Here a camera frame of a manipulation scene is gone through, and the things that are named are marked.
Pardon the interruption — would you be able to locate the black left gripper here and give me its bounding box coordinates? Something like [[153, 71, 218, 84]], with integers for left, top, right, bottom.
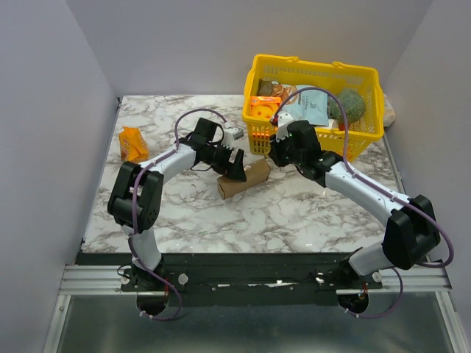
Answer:
[[205, 141, 247, 182]]

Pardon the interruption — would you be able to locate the brown cardboard express box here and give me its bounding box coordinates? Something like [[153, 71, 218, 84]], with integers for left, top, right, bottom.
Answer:
[[216, 157, 272, 201]]

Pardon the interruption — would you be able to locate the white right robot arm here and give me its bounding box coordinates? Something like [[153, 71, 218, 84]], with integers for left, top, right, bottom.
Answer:
[[269, 121, 440, 288]]

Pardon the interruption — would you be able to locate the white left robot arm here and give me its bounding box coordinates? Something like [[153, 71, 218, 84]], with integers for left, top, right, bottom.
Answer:
[[107, 118, 247, 290]]

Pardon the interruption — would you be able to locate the orange snack box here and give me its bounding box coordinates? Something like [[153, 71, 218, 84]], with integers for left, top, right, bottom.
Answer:
[[249, 96, 281, 119]]

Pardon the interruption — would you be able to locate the light blue snack pouch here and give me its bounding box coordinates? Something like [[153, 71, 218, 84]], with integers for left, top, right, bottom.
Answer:
[[280, 84, 329, 126]]

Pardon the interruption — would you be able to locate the dark brown packet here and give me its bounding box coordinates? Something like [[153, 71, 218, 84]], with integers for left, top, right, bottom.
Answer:
[[257, 79, 274, 96]]

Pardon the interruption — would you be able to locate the green round melon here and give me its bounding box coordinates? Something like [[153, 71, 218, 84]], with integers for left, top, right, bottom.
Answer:
[[327, 89, 366, 124]]

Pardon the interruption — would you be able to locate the yellow plastic shopping basket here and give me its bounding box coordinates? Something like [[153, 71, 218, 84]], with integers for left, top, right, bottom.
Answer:
[[242, 54, 384, 161]]

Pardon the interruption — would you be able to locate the orange snack bag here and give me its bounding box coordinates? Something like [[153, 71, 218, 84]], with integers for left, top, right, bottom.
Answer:
[[118, 126, 149, 163]]

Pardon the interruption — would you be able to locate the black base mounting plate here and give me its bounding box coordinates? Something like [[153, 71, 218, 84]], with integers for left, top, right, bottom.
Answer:
[[76, 253, 406, 315]]

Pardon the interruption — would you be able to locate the white bag behind basket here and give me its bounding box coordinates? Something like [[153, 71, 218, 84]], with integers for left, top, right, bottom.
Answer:
[[383, 94, 396, 127]]

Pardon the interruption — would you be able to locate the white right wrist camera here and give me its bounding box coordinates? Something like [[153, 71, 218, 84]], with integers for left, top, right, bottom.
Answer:
[[271, 112, 294, 142]]

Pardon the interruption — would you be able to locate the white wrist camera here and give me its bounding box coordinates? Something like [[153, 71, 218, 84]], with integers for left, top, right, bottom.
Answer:
[[271, 112, 294, 142], [221, 126, 244, 149]]

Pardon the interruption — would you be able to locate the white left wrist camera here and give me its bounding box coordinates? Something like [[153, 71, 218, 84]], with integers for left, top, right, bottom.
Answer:
[[221, 126, 244, 149]]

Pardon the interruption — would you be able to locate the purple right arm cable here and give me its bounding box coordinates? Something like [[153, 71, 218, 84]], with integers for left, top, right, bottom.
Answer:
[[272, 86, 456, 320]]

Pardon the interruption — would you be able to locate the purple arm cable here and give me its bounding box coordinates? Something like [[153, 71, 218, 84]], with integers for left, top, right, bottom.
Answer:
[[272, 86, 456, 320], [130, 108, 231, 321]]

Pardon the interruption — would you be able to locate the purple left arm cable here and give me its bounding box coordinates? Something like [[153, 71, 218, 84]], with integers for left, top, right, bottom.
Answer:
[[130, 108, 231, 321]]

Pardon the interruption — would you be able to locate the aluminium extrusion rail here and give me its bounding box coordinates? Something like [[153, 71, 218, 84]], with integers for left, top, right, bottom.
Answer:
[[59, 265, 452, 296]]

